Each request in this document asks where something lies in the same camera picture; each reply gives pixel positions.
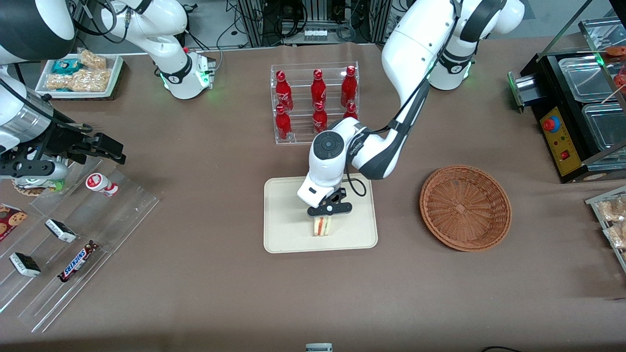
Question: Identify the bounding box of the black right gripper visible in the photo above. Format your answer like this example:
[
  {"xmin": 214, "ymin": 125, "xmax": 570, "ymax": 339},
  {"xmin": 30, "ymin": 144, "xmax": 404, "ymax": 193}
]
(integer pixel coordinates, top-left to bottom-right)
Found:
[{"xmin": 35, "ymin": 122, "xmax": 127, "ymax": 165}]

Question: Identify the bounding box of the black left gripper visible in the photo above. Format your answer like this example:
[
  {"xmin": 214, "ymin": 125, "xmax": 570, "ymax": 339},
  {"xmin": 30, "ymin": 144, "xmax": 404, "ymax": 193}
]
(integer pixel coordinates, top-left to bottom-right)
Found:
[{"xmin": 307, "ymin": 187, "xmax": 354, "ymax": 218}]

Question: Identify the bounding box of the triangular sandwich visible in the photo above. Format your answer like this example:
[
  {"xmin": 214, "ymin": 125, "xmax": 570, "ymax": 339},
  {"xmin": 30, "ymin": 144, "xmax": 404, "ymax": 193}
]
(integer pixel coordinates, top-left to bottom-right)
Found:
[{"xmin": 313, "ymin": 215, "xmax": 333, "ymax": 238}]

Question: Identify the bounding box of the beige plastic tray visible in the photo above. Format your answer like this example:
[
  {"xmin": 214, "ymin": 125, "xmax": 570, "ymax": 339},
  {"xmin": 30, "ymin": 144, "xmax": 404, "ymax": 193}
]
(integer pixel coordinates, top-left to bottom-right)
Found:
[{"xmin": 263, "ymin": 173, "xmax": 379, "ymax": 254}]

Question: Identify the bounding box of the white snack tray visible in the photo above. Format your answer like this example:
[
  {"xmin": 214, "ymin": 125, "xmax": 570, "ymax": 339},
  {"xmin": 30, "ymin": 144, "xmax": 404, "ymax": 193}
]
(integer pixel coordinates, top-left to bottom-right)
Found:
[{"xmin": 35, "ymin": 53, "xmax": 124, "ymax": 99}]

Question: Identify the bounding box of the brown wicker basket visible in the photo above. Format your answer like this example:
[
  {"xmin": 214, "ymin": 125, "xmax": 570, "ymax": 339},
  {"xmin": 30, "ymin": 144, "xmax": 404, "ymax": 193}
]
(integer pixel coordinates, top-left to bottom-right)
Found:
[{"xmin": 419, "ymin": 165, "xmax": 513, "ymax": 253}]

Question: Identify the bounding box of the white tray with pastries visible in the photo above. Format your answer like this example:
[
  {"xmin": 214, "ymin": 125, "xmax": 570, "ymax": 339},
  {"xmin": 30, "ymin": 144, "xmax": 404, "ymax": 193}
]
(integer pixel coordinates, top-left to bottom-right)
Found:
[{"xmin": 585, "ymin": 185, "xmax": 626, "ymax": 273}]

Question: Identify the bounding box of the steel shelf tray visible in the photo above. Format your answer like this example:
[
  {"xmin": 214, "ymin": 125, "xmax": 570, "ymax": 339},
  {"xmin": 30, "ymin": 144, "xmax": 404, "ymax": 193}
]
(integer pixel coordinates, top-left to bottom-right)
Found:
[{"xmin": 579, "ymin": 18, "xmax": 626, "ymax": 55}]

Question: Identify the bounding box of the white red yogurt bottle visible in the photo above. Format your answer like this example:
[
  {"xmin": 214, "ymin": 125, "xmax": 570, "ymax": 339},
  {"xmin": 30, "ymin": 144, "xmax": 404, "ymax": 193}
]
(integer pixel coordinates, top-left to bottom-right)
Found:
[{"xmin": 85, "ymin": 172, "xmax": 119, "ymax": 198}]

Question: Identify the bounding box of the large peanut snack bag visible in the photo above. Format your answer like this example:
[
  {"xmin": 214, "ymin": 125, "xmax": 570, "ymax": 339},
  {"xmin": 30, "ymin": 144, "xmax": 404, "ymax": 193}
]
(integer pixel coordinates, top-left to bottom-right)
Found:
[{"xmin": 70, "ymin": 68, "xmax": 112, "ymax": 93}]

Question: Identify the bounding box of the clear acrylic stepped display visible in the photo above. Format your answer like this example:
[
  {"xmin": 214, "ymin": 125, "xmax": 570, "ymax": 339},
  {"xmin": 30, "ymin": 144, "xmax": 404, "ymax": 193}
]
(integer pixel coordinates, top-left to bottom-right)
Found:
[{"xmin": 0, "ymin": 156, "xmax": 161, "ymax": 334}]

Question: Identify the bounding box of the green white cup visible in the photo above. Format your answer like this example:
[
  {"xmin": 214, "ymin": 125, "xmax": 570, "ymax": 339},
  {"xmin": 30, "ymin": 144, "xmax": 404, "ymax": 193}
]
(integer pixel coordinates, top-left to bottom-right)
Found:
[{"xmin": 12, "ymin": 177, "xmax": 66, "ymax": 197}]

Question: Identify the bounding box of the clear acrylic bottle rack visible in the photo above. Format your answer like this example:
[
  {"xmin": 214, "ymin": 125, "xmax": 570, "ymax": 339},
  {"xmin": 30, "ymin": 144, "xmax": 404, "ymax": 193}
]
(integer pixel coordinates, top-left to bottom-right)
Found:
[{"xmin": 270, "ymin": 61, "xmax": 359, "ymax": 145}]

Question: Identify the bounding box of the flat peanut snack bag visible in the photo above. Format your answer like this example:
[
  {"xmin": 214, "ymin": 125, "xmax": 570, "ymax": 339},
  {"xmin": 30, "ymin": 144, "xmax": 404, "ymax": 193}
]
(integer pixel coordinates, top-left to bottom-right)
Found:
[{"xmin": 45, "ymin": 73, "xmax": 74, "ymax": 91}]

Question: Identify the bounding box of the small peanut snack bag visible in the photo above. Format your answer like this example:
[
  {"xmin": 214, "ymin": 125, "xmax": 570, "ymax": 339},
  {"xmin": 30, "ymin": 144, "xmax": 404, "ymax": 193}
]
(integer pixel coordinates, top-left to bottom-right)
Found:
[{"xmin": 77, "ymin": 48, "xmax": 108, "ymax": 70}]

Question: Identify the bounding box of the black white snack box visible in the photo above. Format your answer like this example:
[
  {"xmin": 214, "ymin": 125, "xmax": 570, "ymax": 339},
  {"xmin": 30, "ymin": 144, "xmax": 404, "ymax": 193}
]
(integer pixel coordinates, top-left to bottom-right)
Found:
[
  {"xmin": 45, "ymin": 218, "xmax": 78, "ymax": 244},
  {"xmin": 9, "ymin": 252, "xmax": 42, "ymax": 278}
]

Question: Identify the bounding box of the blue snack packet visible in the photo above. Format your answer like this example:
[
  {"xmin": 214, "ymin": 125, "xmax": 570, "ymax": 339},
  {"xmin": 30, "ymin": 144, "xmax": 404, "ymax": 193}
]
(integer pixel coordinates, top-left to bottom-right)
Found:
[{"xmin": 51, "ymin": 59, "xmax": 82, "ymax": 75}]

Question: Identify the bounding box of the Snickers chocolate bar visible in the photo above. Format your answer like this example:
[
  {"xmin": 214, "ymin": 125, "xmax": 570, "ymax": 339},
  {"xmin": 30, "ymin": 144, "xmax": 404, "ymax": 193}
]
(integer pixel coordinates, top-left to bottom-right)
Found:
[{"xmin": 57, "ymin": 240, "xmax": 100, "ymax": 283}]

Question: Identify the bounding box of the red cookie package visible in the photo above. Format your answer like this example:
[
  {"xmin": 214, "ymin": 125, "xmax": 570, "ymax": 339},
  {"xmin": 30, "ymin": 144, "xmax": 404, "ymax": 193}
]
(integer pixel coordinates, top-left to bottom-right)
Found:
[{"xmin": 0, "ymin": 203, "xmax": 28, "ymax": 243}]

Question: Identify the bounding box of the black food warmer appliance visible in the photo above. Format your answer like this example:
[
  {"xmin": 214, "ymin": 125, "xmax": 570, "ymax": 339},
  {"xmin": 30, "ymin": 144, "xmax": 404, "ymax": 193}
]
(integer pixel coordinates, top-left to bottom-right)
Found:
[{"xmin": 508, "ymin": 37, "xmax": 626, "ymax": 184}]

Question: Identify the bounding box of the wrapped pastry bag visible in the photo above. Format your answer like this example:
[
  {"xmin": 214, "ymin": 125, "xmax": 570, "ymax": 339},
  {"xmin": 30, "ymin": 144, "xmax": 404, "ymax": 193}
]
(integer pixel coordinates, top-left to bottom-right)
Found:
[
  {"xmin": 598, "ymin": 195, "xmax": 626, "ymax": 223},
  {"xmin": 603, "ymin": 223, "xmax": 626, "ymax": 248}
]

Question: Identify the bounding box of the steel warmer pan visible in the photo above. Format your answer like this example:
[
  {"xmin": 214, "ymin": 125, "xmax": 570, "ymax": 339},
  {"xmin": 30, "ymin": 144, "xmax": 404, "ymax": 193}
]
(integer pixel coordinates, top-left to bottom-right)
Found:
[
  {"xmin": 581, "ymin": 102, "xmax": 626, "ymax": 158},
  {"xmin": 558, "ymin": 55, "xmax": 618, "ymax": 103}
]

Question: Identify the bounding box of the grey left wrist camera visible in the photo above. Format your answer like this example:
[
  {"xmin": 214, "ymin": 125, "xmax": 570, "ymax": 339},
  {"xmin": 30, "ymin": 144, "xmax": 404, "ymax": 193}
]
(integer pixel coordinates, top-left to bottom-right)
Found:
[{"xmin": 297, "ymin": 171, "xmax": 339, "ymax": 209}]

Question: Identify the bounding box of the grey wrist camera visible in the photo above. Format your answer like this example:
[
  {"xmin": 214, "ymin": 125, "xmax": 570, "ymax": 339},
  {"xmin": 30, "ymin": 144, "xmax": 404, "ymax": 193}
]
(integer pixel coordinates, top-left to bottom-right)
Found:
[
  {"xmin": 297, "ymin": 171, "xmax": 339, "ymax": 209},
  {"xmin": 0, "ymin": 160, "xmax": 70, "ymax": 180}
]

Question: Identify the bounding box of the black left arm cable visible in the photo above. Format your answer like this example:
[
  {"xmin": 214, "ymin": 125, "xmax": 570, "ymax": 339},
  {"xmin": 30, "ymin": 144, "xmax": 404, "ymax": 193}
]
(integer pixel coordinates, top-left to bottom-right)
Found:
[{"xmin": 344, "ymin": 164, "xmax": 368, "ymax": 198}]

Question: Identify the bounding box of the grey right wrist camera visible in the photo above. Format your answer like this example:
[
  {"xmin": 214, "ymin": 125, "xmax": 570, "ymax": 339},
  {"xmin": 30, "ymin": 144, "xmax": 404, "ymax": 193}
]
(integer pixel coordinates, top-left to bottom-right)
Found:
[{"xmin": 0, "ymin": 160, "xmax": 70, "ymax": 180}]

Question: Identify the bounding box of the aluminium frame rack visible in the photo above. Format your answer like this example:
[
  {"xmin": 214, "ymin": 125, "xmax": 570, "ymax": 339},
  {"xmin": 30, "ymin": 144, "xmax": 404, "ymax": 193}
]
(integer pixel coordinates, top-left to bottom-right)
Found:
[{"xmin": 237, "ymin": 0, "xmax": 393, "ymax": 48}]

